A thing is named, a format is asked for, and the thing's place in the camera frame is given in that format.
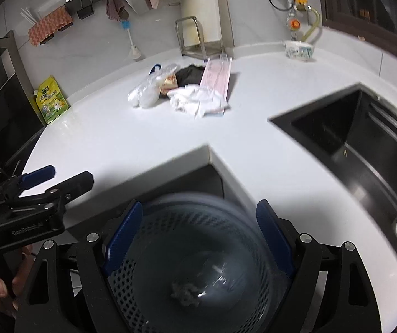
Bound grey perforated waste bin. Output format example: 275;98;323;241
106;191;294;333

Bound white straws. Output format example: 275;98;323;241
20;6;41;28

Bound orange wavy sponge cloth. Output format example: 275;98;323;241
28;9;74;47

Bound brown hanging cloth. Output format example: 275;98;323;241
106;0;130;21

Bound yellowish gas hose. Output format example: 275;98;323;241
297;5;324;42

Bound brown food wrapper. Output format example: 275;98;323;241
160;74;179;95

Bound black kitchen sink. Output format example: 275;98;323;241
269;82;397;264

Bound blue white bottle brush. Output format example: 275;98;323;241
120;20;144;61

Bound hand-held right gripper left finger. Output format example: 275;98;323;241
13;199;144;333

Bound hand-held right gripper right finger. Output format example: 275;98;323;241
256;199;390;333

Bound gas valve with orange knob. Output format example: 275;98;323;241
287;0;310;40

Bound small grey tissue clump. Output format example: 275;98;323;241
170;279;202;307

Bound pink flat package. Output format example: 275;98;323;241
198;55;234;99

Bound white cylindrical column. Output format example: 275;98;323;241
179;0;235;47

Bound white patterned bowl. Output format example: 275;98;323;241
283;40;316;62

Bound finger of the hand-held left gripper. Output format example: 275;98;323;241
0;165;57;209
6;171;95;216

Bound metal wire rack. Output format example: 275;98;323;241
175;16;225;59

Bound green yellow seasoning pouch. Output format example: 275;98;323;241
33;75;70;125

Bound clear plastic bag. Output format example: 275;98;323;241
127;63;178;108

